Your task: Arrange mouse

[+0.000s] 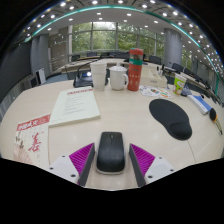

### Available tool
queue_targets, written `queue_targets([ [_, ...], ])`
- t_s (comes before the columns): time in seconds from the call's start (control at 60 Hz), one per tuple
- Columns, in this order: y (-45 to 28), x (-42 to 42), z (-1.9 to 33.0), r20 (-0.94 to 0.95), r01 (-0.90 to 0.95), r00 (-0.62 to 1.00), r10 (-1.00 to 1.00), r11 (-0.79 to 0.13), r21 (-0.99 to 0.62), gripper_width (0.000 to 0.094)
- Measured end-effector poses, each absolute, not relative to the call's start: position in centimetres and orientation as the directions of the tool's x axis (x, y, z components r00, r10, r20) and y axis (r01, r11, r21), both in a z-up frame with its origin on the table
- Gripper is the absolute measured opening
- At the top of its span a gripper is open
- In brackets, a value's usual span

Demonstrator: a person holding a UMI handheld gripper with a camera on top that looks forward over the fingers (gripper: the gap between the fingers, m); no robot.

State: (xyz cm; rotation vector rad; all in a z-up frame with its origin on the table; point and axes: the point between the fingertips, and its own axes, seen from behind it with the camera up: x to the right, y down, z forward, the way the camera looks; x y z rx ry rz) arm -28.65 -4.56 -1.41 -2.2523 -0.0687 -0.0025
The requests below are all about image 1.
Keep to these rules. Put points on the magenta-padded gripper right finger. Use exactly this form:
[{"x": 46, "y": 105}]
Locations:
[{"x": 158, "y": 167}]

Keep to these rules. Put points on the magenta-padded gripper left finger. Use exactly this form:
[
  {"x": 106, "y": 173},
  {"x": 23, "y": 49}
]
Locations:
[{"x": 63, "y": 166}]

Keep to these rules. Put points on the black and grey computer mouse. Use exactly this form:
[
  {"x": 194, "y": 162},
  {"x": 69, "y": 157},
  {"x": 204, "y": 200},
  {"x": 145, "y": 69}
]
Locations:
[{"x": 110, "y": 153}]

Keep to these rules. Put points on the black mouse pad with wrist rest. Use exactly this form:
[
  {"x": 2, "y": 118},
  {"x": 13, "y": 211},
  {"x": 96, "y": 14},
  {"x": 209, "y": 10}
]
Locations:
[{"x": 170, "y": 116}]

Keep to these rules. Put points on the red and beige magazine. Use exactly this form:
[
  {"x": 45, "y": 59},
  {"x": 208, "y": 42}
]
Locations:
[{"x": 31, "y": 140}]

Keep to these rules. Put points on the white booklet with red title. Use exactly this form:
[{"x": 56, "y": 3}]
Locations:
[{"x": 75, "y": 106}]

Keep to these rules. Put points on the blue and white book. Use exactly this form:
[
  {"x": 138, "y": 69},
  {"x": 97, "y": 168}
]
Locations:
[{"x": 199, "y": 104}]

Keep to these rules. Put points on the colourful sticker sheet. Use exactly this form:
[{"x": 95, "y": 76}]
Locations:
[{"x": 155, "y": 91}]

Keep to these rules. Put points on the black handheld microphone yellow band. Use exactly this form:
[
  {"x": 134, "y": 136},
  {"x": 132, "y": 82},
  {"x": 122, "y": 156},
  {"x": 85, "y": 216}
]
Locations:
[{"x": 213, "y": 115}]

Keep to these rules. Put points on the black gooseneck conference microphone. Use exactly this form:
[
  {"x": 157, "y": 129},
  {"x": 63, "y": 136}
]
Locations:
[
  {"x": 185, "y": 91},
  {"x": 82, "y": 80}
]

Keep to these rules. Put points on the green printed paper cup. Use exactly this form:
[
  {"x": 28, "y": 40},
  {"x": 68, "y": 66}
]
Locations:
[{"x": 179, "y": 84}]

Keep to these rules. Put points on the grey box-shaped floor unit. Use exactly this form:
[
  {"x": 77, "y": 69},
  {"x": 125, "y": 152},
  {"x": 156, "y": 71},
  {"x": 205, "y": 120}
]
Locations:
[{"x": 33, "y": 82}]

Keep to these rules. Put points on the white standing board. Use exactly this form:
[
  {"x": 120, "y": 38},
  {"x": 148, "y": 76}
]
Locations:
[{"x": 41, "y": 76}]

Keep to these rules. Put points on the white paper cup stack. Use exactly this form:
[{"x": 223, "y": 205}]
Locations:
[{"x": 98, "y": 77}]

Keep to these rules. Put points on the white lidded mug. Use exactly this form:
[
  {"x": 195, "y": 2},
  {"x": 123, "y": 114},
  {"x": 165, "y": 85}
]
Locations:
[{"x": 117, "y": 79}]

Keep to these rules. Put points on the red bottle with green band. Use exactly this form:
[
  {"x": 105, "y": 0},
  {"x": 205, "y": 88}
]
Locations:
[{"x": 135, "y": 71}]

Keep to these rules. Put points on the group of dark office chairs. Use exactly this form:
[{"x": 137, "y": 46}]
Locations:
[{"x": 155, "y": 60}]

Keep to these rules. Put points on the long curved conference desk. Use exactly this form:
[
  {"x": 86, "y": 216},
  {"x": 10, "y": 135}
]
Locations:
[{"x": 113, "y": 62}]

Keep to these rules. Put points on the group of round ceiling lights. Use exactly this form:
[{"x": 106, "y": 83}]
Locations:
[{"x": 120, "y": 1}]

